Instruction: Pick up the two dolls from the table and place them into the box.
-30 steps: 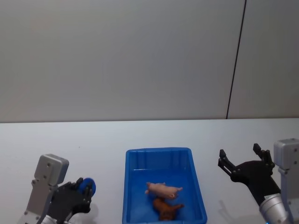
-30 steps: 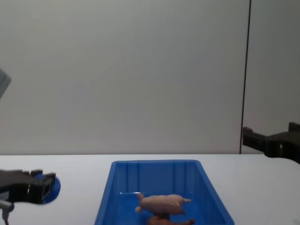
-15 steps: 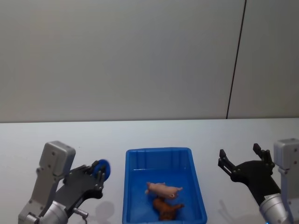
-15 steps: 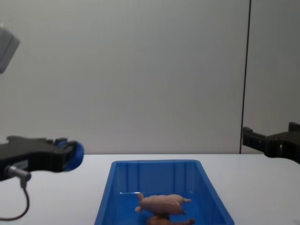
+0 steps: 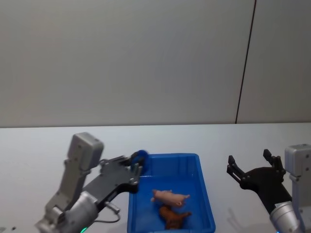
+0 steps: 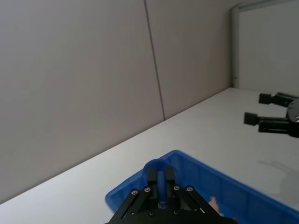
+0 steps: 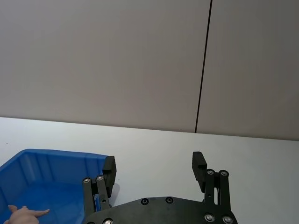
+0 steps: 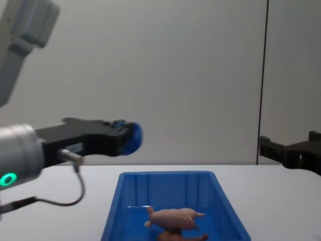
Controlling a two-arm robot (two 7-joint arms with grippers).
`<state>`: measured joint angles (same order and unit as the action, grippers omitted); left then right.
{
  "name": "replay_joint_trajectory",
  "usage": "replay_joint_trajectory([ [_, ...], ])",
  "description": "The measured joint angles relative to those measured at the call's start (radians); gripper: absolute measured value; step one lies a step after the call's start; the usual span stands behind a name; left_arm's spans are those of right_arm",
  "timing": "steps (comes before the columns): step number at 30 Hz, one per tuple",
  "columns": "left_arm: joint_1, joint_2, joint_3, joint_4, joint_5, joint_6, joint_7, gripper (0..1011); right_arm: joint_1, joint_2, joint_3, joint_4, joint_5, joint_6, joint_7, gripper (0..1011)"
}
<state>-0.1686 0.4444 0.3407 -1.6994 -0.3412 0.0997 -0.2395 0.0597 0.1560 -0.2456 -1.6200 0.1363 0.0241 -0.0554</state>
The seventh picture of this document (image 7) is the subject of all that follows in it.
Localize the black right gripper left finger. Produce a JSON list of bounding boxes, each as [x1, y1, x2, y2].
[[82, 155, 117, 218]]

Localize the blue plastic bin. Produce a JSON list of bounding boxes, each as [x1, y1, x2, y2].
[[0, 148, 110, 224]]

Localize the person's hand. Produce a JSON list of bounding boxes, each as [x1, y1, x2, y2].
[[4, 205, 50, 224]]

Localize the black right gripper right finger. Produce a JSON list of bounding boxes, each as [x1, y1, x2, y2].
[[192, 151, 232, 213]]

